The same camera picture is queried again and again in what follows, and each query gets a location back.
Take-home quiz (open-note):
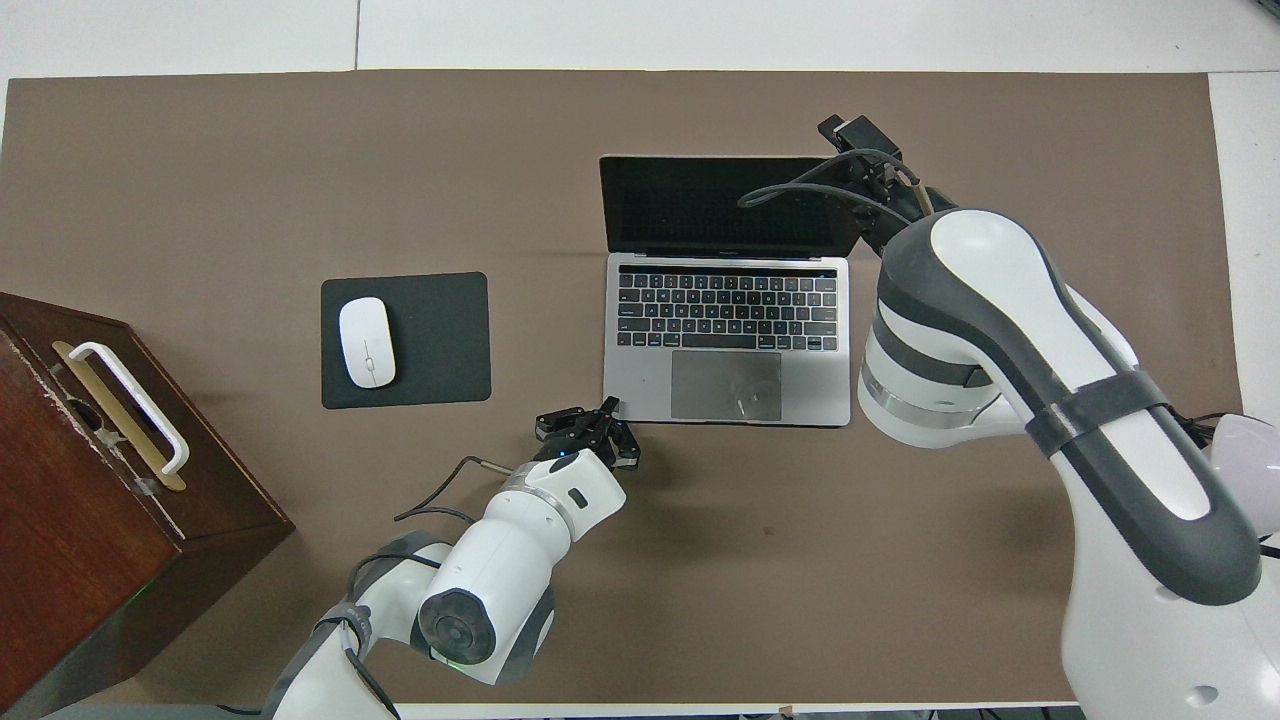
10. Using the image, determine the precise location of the brown table mat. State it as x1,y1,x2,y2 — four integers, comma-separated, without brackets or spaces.
0,68,1233,706

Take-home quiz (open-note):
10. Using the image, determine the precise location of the white box handle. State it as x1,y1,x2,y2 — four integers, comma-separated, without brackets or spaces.
68,341,191,475

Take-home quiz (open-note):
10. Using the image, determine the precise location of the dark wooden box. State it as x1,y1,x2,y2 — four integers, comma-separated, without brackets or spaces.
0,291,296,716

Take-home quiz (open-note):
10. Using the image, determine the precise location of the silver laptop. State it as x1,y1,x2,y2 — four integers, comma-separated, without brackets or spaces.
598,154,863,428

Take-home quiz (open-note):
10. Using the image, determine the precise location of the brass handle plate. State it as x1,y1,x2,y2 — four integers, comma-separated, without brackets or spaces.
52,340,188,492

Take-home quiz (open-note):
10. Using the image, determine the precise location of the black lamp power cable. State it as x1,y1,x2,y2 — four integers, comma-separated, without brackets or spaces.
1183,410,1241,447

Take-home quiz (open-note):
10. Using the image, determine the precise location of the white computer mouse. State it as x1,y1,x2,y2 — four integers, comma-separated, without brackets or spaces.
338,297,397,389

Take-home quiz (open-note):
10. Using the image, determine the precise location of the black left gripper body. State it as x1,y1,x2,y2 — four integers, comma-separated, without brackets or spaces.
547,424,627,467

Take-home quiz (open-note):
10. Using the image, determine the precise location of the black mouse pad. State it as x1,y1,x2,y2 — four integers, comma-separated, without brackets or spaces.
320,271,492,410

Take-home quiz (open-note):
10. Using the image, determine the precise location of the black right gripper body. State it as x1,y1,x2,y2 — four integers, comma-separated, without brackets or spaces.
849,159,957,260

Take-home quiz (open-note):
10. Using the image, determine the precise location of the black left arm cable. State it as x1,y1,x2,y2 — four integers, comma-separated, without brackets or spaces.
315,455,517,720

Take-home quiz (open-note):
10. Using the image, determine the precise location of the white desk lamp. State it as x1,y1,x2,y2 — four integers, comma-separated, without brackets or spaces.
1205,414,1280,546

